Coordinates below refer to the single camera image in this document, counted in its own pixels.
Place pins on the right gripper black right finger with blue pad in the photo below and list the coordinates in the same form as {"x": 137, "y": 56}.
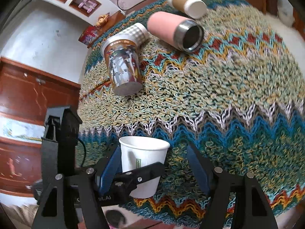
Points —
{"x": 251, "y": 210}

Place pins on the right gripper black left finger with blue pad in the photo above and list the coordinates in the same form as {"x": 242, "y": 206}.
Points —
{"x": 91, "y": 186}

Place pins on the white paper cup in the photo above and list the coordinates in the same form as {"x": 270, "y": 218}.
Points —
{"x": 140, "y": 151}

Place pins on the printed cartoon paper cup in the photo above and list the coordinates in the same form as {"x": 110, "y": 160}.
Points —
{"x": 121, "y": 58}

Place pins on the pink steel thermos cup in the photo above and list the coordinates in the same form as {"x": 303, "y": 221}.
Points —
{"x": 180, "y": 32}

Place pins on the white checkered cup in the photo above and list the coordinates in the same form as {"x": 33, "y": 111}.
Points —
{"x": 138, "y": 31}

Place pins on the brown sleeved coffee cup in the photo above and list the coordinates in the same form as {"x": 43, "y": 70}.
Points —
{"x": 193, "y": 8}

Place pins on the colourful knitted zigzag cloth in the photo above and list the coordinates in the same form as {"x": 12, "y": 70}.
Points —
{"x": 239, "y": 99}

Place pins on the red wooden cabinet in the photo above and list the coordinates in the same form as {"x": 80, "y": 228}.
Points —
{"x": 26, "y": 93}

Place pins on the red snack box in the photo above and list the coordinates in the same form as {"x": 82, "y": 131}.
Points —
{"x": 89, "y": 35}

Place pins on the orange toy figurine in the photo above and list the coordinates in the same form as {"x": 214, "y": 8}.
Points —
{"x": 102, "y": 20}

